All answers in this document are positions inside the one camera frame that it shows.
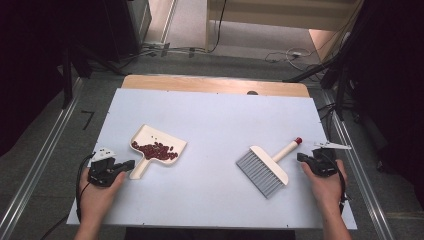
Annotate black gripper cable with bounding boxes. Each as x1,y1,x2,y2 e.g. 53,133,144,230
334,165,352,215
75,153,96,223

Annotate black hanging cable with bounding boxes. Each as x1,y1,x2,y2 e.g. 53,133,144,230
206,0,228,54

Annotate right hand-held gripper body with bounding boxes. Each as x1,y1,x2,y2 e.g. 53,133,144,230
309,141,352,178

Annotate white floor cable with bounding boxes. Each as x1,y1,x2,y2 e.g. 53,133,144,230
264,47,315,72

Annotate black metal stand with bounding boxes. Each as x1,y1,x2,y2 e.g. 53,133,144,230
61,46,75,110

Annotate white table cover board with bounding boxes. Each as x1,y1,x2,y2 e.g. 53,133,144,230
66,87,358,231

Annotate heap of red beans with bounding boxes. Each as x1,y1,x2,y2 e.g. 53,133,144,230
130,134,179,162

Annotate cream plastic dustpan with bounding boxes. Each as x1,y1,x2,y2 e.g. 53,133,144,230
129,124,188,181

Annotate person's right hand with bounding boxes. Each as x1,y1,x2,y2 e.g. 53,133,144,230
301,159,348,214

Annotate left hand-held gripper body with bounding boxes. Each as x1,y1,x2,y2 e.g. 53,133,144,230
88,147,125,188

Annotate light wooden shelf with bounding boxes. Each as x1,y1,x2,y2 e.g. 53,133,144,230
204,0,365,33

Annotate cream brush with grey bristles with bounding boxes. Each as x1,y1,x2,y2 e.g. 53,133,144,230
235,136,304,199

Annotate person's left hand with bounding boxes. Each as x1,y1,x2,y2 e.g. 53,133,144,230
79,168,128,224

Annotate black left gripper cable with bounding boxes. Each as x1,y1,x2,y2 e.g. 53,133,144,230
75,153,96,223

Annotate bundle of floor cables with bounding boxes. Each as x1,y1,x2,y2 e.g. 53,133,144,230
119,42,208,68

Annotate dark curtain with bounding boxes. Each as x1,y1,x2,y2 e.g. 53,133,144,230
346,0,424,209
0,0,69,158

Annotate black floor cable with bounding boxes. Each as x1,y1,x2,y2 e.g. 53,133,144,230
39,214,70,240

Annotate black tripod stand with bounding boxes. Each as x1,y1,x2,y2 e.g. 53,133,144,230
283,31,355,122

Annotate dark cabinet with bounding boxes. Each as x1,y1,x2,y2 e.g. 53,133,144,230
99,0,153,64

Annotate aluminium floor rail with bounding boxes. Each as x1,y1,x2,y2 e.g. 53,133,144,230
0,78,84,240
321,89,396,240

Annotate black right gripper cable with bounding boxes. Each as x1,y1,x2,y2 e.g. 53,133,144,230
334,165,352,215

